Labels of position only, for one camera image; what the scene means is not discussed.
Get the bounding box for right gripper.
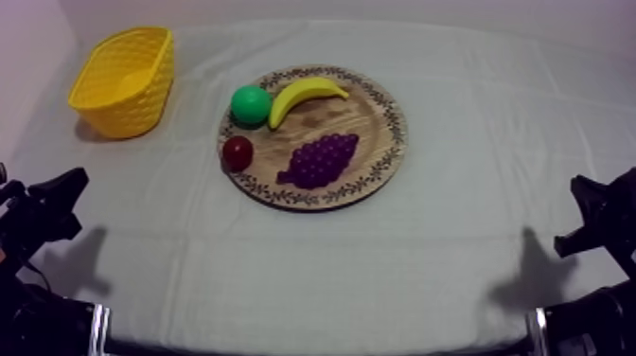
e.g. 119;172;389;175
554;168;636;277

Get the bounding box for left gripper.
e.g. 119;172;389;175
0;163;91;270

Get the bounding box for purple toy grapes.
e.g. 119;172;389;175
275;132;361;190

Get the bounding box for yellow plastic basket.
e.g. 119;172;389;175
67;26;175;140

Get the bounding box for round wooden board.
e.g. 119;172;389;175
217;64;409;213

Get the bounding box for silver metal bar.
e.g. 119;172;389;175
88;303;112;356
526;308;549;356

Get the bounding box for small red fruit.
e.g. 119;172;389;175
221;134;255;173

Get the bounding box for green toy pear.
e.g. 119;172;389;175
230;84;274;126

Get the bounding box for yellow toy banana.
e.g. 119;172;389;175
267;76;350;131

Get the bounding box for black cable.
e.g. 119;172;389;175
20;258;54;294

